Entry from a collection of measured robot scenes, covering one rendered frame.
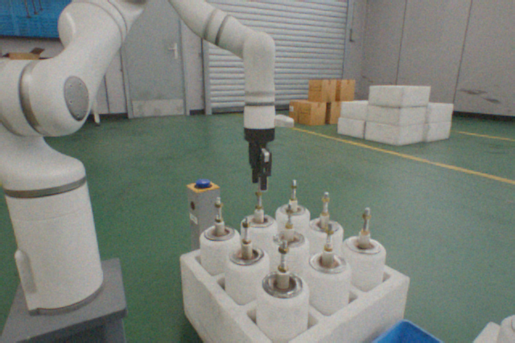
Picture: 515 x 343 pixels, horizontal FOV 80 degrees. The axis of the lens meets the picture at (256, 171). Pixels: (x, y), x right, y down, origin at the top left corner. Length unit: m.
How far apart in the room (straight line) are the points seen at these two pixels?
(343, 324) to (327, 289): 0.07
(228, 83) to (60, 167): 5.38
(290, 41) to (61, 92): 6.08
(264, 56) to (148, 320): 0.72
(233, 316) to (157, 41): 5.12
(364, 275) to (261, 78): 0.48
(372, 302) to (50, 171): 0.60
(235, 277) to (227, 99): 5.22
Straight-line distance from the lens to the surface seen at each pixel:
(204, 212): 0.88
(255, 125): 0.71
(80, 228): 0.48
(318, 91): 4.38
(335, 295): 0.66
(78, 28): 0.54
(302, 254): 0.71
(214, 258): 0.74
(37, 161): 0.47
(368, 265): 0.72
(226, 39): 0.71
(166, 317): 0.94
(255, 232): 0.78
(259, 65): 0.69
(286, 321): 0.58
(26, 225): 0.48
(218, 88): 5.69
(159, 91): 5.48
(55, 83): 0.43
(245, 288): 0.66
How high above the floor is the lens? 0.61
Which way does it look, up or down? 17 degrees down
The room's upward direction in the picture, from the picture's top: straight up
